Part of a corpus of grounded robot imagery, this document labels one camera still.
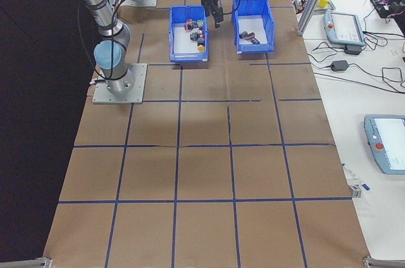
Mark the blue capacitor storage bin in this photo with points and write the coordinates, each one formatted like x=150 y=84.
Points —
x=253 y=47

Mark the blue push-button storage bin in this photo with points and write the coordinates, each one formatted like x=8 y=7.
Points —
x=188 y=55

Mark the small grey box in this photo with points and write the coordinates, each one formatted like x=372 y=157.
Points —
x=355 y=191

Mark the green push button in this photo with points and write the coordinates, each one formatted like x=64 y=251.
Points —
x=200 y=22

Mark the black button with red cap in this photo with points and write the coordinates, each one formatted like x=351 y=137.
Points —
x=190 y=22

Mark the black push button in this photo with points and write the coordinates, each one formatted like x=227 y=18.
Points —
x=201 y=42

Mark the dark maroon cylindrical capacitor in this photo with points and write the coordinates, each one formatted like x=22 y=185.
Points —
x=243 y=33
x=251 y=35
x=254 y=40

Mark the red push button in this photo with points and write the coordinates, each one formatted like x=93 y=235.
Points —
x=187 y=28

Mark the yellow mushroom push button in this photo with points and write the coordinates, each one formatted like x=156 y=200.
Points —
x=201 y=48

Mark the white liner of capacitor bin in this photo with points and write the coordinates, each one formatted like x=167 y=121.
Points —
x=253 y=24

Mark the white liner of push-button bin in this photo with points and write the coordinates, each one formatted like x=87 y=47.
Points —
x=182 y=43

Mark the yellow cube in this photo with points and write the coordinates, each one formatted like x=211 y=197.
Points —
x=323 y=2

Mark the silver metal holder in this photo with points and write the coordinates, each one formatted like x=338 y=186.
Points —
x=331 y=5

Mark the light blue teach pendant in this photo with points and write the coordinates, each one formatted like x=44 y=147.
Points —
x=345 y=28
x=389 y=144

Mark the black power adapter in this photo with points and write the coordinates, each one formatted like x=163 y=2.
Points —
x=340 y=65
x=352 y=49

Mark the white pen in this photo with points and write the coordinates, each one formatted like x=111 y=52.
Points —
x=351 y=173

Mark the small blue white object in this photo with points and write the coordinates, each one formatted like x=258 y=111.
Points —
x=365 y=187

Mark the aluminium profile bar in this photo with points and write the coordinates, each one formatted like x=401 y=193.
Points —
x=28 y=262
x=384 y=262

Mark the black red switch block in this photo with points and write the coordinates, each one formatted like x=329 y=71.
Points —
x=202 y=36

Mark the blue grey switch block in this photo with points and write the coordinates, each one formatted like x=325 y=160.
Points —
x=193 y=36

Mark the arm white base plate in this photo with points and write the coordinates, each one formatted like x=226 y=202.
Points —
x=136 y=90
x=152 y=2

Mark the black frame cover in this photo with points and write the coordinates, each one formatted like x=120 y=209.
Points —
x=31 y=122

